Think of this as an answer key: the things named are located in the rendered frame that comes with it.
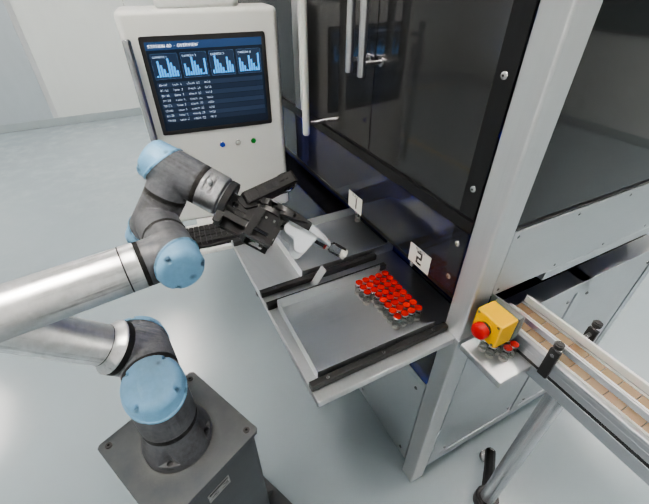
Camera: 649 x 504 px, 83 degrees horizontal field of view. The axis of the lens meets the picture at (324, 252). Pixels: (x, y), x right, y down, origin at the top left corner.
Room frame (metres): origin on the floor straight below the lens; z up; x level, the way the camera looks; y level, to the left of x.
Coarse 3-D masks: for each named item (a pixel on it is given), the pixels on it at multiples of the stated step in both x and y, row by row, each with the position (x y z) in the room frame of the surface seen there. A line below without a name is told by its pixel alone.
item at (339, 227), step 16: (320, 224) 1.17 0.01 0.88; (336, 224) 1.17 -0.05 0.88; (352, 224) 1.17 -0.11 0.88; (336, 240) 1.06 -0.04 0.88; (352, 240) 1.06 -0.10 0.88; (368, 240) 1.06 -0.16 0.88; (288, 256) 0.96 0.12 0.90; (304, 256) 0.97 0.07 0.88; (320, 256) 0.97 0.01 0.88; (336, 256) 0.97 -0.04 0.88; (352, 256) 0.94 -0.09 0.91; (304, 272) 0.86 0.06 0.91
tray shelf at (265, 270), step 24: (264, 264) 0.93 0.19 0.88; (288, 264) 0.93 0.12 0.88; (264, 288) 0.82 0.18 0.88; (408, 288) 0.82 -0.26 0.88; (432, 288) 0.82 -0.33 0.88; (432, 312) 0.72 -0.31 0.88; (288, 336) 0.64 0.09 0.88; (384, 360) 0.56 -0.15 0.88; (408, 360) 0.56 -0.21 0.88; (336, 384) 0.49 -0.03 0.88; (360, 384) 0.50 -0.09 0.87
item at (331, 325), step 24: (312, 288) 0.78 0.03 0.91; (336, 288) 0.82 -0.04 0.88; (288, 312) 0.72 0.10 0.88; (312, 312) 0.72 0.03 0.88; (336, 312) 0.72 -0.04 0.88; (360, 312) 0.72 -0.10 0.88; (312, 336) 0.63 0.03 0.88; (336, 336) 0.63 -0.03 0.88; (360, 336) 0.63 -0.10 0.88; (384, 336) 0.63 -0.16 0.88; (408, 336) 0.62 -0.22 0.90; (312, 360) 0.54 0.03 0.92; (336, 360) 0.56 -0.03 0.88
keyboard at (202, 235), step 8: (192, 232) 1.20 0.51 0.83; (200, 232) 1.19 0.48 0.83; (208, 232) 1.19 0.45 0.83; (216, 232) 1.19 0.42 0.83; (224, 232) 1.19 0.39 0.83; (200, 240) 1.14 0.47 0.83; (208, 240) 1.14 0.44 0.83; (216, 240) 1.15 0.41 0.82; (224, 240) 1.15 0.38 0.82; (200, 248) 1.12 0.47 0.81
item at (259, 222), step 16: (224, 192) 0.58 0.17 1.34; (224, 208) 0.57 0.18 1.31; (240, 208) 0.58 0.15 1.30; (256, 208) 0.57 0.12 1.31; (272, 208) 0.57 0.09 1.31; (224, 224) 0.56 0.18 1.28; (240, 224) 0.55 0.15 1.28; (256, 224) 0.54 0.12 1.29; (272, 224) 0.56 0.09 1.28; (256, 240) 0.54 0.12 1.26; (272, 240) 0.53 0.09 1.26
